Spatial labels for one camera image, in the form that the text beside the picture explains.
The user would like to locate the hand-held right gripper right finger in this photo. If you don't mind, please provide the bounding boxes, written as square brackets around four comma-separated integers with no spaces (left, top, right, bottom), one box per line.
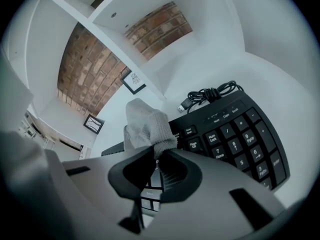
[142,148,287,240]

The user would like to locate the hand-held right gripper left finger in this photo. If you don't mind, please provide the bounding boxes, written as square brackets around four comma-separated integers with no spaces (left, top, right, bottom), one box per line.
[62,145,155,240]

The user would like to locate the black keyboard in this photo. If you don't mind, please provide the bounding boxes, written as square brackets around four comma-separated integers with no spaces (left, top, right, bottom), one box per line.
[101,90,291,212]

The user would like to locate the grey cloth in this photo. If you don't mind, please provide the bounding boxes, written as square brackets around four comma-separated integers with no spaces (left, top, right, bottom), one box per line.
[124,98,178,160]

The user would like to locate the white desk with hutch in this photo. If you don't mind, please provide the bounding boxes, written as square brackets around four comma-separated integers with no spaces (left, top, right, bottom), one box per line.
[4,0,251,145]

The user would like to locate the black frame tree picture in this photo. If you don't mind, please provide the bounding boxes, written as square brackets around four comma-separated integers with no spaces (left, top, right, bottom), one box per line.
[83,113,105,135]

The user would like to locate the black USB cable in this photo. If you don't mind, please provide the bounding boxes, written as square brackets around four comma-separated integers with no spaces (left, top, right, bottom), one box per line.
[177,80,245,115]

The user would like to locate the black frame small drawing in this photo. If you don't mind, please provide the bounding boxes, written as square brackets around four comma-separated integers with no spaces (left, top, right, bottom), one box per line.
[121,71,147,95]

